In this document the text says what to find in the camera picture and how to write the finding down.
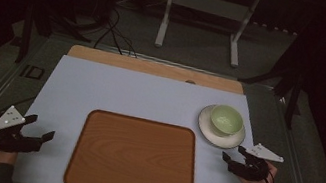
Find black floor socket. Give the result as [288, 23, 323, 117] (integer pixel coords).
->
[19, 63, 46, 82]

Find white metal stand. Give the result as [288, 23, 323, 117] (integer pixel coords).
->
[152, 0, 263, 71]

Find white plate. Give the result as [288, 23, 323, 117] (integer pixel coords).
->
[193, 101, 251, 153]

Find light green bowl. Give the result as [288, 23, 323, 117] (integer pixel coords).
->
[206, 101, 247, 141]

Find wooden table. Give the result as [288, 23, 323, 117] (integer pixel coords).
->
[64, 42, 248, 96]

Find black floor cables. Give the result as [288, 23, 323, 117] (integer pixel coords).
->
[91, 4, 146, 60]

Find brown wooden tray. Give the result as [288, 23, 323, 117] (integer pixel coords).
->
[62, 105, 206, 183]

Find light blue table mat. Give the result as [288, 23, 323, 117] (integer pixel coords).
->
[11, 49, 269, 183]

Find black tripod stand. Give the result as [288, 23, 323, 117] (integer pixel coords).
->
[230, 5, 319, 132]
[14, 0, 99, 76]

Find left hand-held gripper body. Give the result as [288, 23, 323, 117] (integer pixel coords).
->
[0, 102, 49, 158]

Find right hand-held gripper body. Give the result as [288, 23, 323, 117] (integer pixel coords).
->
[226, 137, 287, 183]

